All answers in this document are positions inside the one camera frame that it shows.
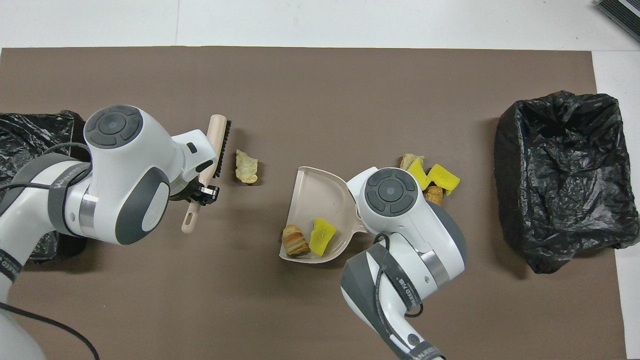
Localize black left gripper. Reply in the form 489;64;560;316
170;180;221;207

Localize beige hand brush black bristles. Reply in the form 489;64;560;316
181;114;233;235

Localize tan foam scrap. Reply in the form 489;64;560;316
281;224;311;258

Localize beige plastic dustpan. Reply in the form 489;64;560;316
278;166;368;264

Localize yellow sponge piece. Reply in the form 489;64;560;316
426;164;461;196
406;158;431;192
308;218;338;257

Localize bin with black liner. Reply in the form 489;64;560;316
0;110;90;264
494;90;640;275

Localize brown table mat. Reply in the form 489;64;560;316
0;46;627;360

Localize dark ribbed object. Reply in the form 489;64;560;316
596;0;640;43

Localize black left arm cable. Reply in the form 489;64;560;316
0;142;101;360

